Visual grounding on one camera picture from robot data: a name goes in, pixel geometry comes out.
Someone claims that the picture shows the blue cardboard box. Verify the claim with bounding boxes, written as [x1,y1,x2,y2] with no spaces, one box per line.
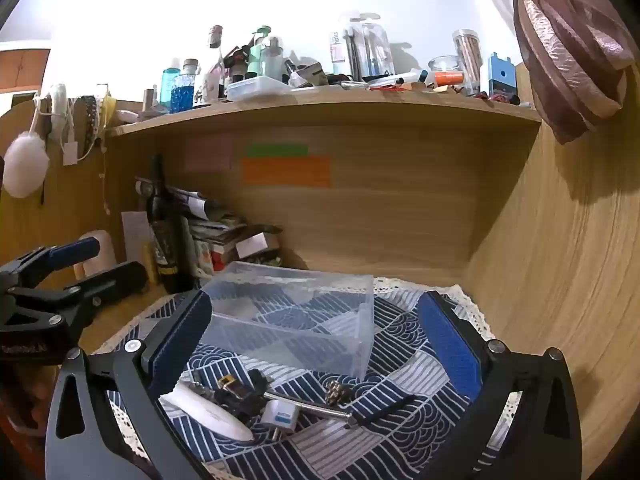
[487,52,519,99]

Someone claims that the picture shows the clear lidded plastic box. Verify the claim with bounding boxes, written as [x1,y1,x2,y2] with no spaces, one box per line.
[226,76,294,102]

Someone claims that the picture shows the stack of books and magazines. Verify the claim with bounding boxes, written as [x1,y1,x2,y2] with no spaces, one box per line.
[134,176,283,277]

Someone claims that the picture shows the black and gold clip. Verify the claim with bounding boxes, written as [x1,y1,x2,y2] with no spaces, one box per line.
[197,369,272,423]

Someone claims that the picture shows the white paper card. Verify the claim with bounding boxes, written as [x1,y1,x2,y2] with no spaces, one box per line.
[121,210,154,264]

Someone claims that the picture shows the green sticky note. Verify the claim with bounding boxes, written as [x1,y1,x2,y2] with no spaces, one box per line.
[245,144,309,158]

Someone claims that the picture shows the clear plastic storage box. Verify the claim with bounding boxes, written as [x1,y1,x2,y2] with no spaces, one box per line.
[199,261,376,379]

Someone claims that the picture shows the clear glass jar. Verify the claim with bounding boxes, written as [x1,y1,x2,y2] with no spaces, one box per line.
[427,55,467,89]

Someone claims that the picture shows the white oval device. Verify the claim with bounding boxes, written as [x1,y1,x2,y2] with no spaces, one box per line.
[159,379,257,444]

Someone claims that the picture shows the white fluffy puff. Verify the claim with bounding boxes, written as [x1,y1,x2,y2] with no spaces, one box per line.
[2,130,51,199]

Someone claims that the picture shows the tall clear tube of sticks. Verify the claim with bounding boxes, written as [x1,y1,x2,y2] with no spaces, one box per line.
[452,28,483,97]

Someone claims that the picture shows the clear packaged brush set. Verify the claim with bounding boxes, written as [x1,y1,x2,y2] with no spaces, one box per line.
[329,10,397,82]

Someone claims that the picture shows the wooden shelf board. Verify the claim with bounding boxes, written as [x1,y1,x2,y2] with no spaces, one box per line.
[106,84,543,138]

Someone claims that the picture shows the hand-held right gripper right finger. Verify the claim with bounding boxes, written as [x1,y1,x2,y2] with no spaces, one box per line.
[417,290,584,480]

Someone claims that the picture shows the orange sticky note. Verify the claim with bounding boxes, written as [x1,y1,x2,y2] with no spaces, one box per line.
[242,156,332,189]

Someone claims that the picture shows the blue wave-patterned table mat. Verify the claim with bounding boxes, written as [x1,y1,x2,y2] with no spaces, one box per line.
[94,274,497,480]

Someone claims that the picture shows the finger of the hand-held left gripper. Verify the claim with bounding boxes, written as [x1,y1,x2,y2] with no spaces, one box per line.
[30,237,101,273]
[62,261,149,313]

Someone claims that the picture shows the teal plastic bottle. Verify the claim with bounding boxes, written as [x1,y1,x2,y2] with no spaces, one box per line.
[160,57,181,107]

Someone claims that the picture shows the small metal bead cluster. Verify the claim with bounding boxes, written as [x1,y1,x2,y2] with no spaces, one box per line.
[323,379,352,405]

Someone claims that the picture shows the silver metal rod tool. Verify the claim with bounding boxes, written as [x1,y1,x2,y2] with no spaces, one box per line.
[265,389,357,429]

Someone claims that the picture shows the white plug adapter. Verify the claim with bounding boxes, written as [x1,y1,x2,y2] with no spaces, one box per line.
[262,395,301,432]

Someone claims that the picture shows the blue liquid bottle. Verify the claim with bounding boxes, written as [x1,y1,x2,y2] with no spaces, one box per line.
[170,59,199,114]

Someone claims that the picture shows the white cream tube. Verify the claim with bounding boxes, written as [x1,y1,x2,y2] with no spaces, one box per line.
[74,230,119,282]

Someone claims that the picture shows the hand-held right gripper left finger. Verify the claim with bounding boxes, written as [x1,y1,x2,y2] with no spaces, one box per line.
[45,289,216,480]

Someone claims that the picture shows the dark wine bottle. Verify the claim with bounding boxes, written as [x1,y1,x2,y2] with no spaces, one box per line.
[147,154,190,292]

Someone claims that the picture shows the brown ribbed hat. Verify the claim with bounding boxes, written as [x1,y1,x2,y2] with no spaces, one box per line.
[512,0,629,145]

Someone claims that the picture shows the pink sticky note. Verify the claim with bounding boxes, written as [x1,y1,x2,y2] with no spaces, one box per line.
[185,134,232,171]

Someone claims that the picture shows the green pump bottle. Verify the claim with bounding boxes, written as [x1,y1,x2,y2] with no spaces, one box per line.
[248,25,272,79]

